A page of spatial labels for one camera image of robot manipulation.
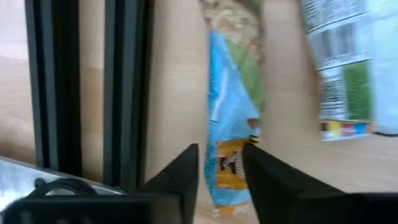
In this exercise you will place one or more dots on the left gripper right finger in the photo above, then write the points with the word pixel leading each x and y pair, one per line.
pixel 280 193

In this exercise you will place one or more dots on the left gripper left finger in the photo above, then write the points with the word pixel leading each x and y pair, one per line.
pixel 183 174

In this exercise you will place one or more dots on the blue yellow oat granola bar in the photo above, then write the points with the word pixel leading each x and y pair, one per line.
pixel 230 102

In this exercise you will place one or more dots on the white printed food packet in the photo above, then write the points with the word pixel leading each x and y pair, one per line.
pixel 339 77

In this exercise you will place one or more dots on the black aluminium table frame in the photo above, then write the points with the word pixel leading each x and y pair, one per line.
pixel 65 93

